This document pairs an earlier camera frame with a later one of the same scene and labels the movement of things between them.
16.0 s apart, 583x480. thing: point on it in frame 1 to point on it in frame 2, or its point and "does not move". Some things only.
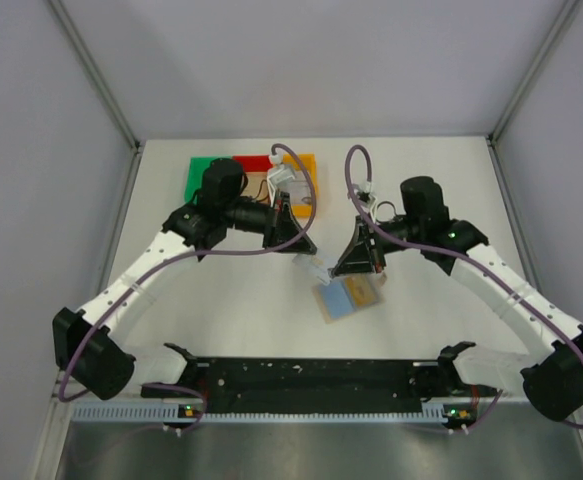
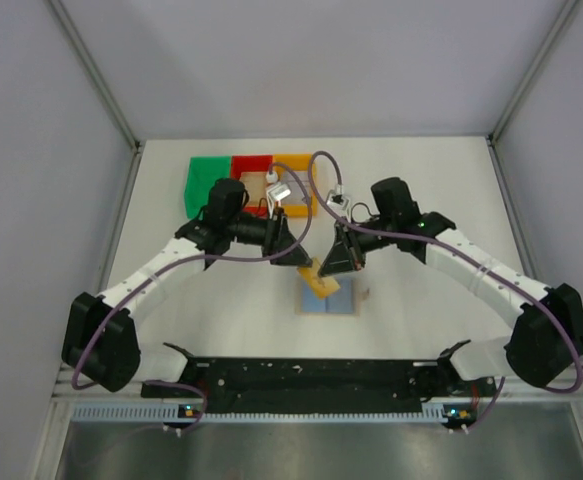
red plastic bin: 256,168 does not move
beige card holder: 348,294 to 345,301
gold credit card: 361,289 to 323,286
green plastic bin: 197,167 does not move
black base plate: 311,385 does not move
